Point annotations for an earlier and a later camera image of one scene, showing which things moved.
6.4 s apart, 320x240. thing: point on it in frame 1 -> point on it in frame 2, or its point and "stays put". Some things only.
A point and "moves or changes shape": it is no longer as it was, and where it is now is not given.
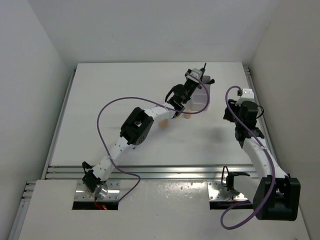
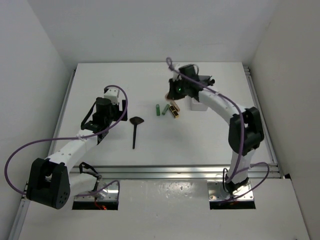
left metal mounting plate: [109, 190] stays put
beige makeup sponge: [163, 124] moves or changes shape
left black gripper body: [189, 87] -> [114, 114]
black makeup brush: [212, 81] stays put
